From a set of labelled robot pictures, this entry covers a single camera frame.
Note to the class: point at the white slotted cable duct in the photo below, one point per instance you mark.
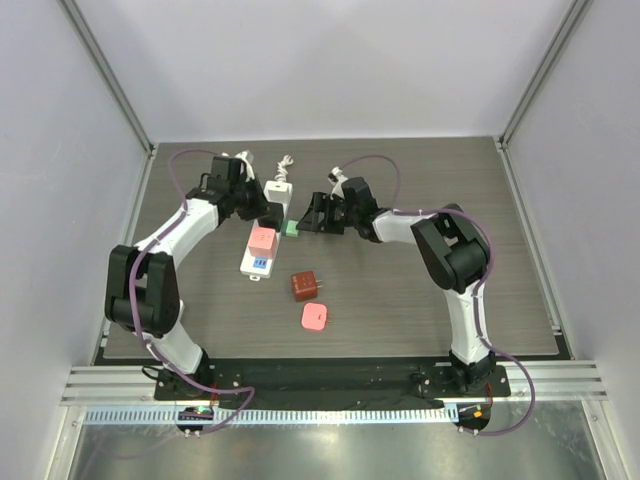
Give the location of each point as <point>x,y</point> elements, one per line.
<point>198,415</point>

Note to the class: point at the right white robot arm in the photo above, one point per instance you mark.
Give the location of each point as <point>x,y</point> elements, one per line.
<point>455,253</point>

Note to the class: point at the green cube plug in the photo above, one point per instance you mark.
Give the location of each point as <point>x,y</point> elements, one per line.
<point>290,229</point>

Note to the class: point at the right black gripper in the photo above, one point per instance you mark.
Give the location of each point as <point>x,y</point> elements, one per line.
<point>330,213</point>

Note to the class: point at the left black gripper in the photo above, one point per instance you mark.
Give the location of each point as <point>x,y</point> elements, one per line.
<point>260,203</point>

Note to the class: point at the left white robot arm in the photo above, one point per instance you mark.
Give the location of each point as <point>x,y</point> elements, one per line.
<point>142,292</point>

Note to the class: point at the white power strip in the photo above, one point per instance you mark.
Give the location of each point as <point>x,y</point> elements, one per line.
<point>278,195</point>

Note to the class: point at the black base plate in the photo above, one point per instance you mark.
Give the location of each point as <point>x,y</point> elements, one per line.
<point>332,384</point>

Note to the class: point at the aluminium frame rail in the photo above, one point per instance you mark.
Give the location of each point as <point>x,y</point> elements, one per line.
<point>122,385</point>

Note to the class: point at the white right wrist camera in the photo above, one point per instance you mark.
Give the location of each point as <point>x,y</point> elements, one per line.
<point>337,178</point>

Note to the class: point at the pink plug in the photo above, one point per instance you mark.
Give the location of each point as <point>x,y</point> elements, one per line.
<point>315,316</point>

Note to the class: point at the pink cube socket adapter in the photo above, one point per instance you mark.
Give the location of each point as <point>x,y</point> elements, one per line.
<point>263,242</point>

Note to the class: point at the dark red cube plug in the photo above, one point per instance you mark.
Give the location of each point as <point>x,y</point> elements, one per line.
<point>305,286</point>

